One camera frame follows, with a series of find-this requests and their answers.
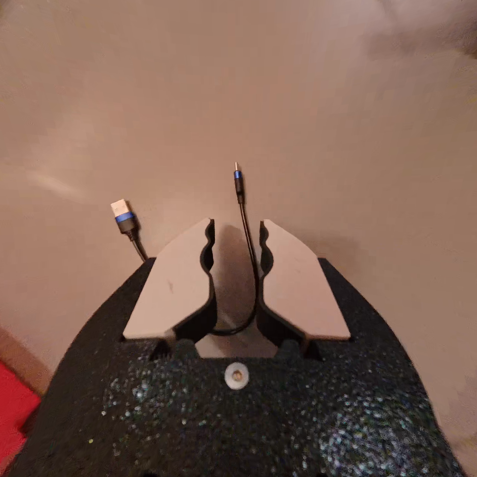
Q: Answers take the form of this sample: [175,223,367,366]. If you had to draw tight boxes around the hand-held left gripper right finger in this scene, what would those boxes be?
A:
[256,218,352,347]

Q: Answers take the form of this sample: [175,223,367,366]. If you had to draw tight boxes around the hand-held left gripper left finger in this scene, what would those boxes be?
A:
[122,217,218,343]

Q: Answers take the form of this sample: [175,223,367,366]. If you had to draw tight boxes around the black cable blue-ringed plugs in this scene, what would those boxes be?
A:
[111,161,259,337]

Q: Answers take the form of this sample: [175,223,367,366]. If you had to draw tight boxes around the red plastic bin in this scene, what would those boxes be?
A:
[0,359,41,461]

